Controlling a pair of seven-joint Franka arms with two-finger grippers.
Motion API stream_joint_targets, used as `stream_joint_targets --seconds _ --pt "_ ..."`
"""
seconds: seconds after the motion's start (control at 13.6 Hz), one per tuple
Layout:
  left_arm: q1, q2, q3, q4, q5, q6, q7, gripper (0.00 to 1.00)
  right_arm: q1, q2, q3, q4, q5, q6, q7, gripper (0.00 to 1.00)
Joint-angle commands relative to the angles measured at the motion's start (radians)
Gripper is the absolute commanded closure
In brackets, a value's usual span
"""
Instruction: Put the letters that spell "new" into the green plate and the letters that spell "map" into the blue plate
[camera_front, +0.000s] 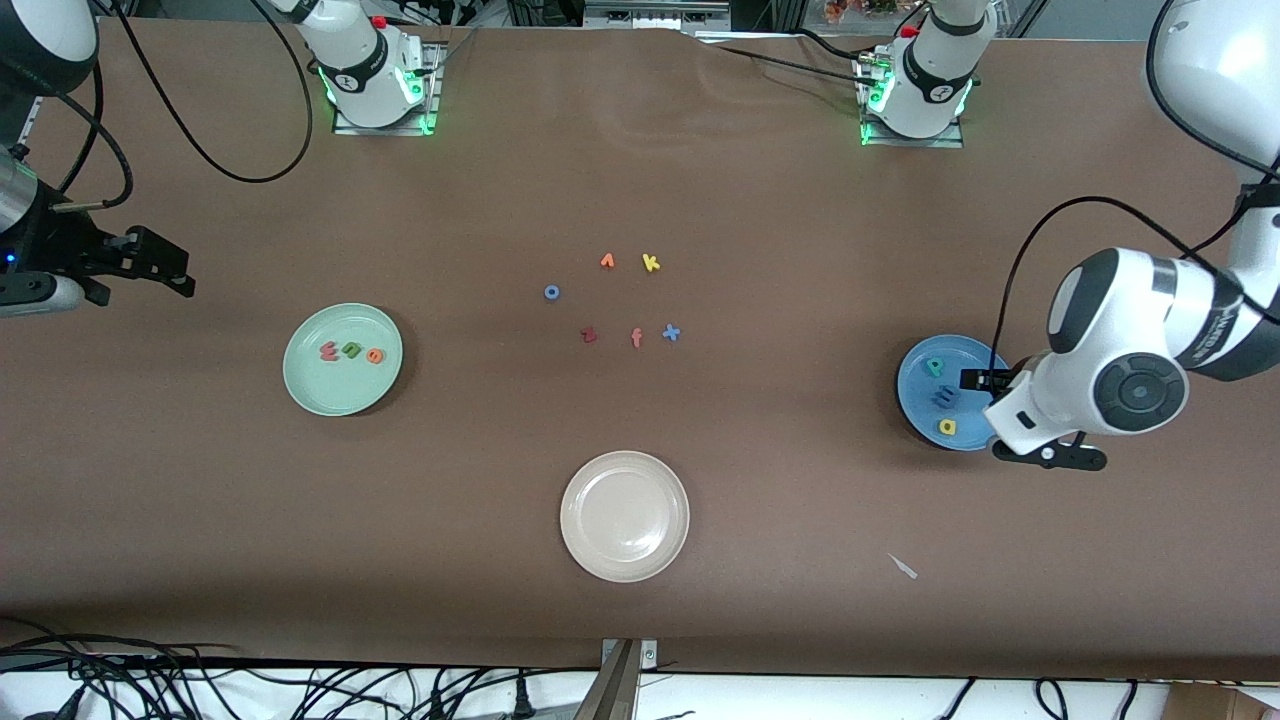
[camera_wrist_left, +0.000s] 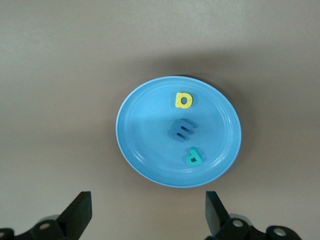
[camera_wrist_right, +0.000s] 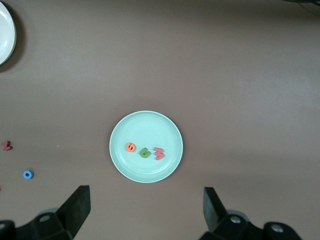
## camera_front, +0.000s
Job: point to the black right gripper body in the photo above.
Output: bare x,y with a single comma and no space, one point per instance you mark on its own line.
58,245

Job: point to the blue foam letter m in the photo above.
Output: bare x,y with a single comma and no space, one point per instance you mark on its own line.
946,398

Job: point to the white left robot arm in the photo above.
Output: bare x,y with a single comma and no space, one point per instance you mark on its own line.
1120,300

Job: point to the blue plate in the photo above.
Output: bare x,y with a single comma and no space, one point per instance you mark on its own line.
915,395

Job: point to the small white paper scrap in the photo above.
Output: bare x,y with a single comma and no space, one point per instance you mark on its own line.
903,566

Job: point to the green plate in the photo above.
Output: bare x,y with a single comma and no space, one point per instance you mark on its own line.
330,390

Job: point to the brown table cover sheet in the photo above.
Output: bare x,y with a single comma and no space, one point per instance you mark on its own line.
200,500

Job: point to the beige plate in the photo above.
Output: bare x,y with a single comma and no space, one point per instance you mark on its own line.
625,516

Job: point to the cardboard box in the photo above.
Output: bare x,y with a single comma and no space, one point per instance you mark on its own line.
1220,705

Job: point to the colourful flowers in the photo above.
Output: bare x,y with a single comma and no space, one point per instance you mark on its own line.
860,8

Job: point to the grey metal box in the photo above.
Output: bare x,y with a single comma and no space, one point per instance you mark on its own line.
650,12

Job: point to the black power plug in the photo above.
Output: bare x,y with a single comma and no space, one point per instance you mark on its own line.
521,700

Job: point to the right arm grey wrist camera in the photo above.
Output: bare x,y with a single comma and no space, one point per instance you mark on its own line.
35,295

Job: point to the aluminium frame rail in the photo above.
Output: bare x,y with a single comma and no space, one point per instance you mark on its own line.
30,120

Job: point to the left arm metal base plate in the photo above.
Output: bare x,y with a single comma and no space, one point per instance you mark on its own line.
920,142

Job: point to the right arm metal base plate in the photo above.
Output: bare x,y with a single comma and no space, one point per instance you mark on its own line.
400,128

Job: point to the grey metal bracket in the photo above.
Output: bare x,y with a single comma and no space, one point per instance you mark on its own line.
620,685

